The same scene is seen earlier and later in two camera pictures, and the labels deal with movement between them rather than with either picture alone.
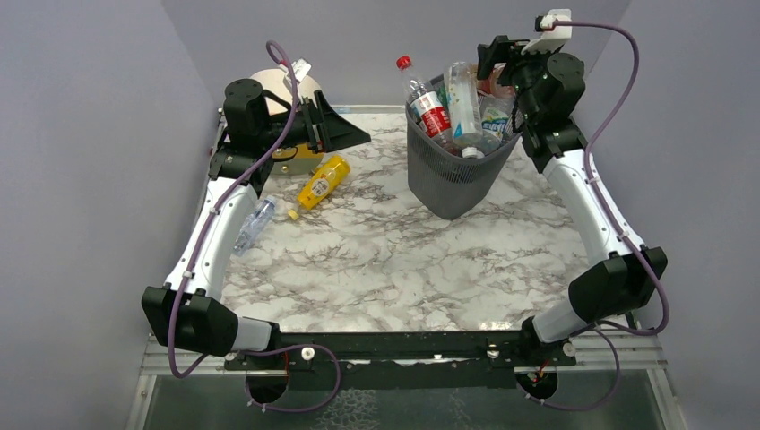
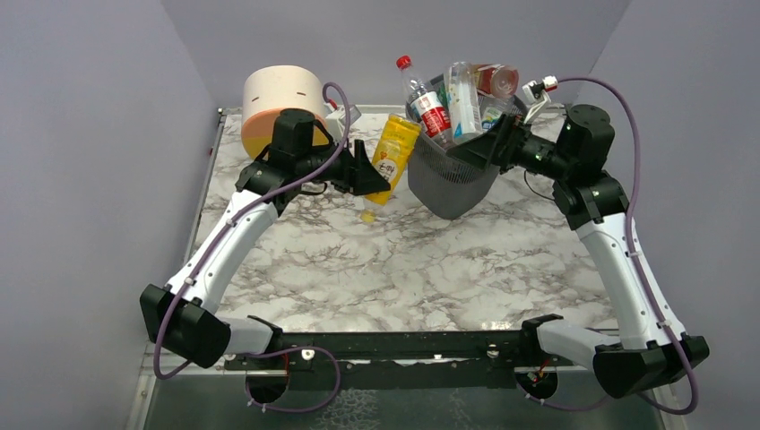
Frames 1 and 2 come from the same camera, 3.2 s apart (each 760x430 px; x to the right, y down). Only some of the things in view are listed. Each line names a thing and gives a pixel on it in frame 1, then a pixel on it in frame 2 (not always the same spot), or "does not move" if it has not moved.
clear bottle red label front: x=427 y=107 does not move
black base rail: x=402 y=359 does not move
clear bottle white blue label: x=466 y=117 does not move
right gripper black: x=506 y=55 to x=506 y=141
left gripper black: x=320 y=124 to x=357 y=168
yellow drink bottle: x=322 y=185 to x=401 y=135
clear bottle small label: x=496 y=113 does not move
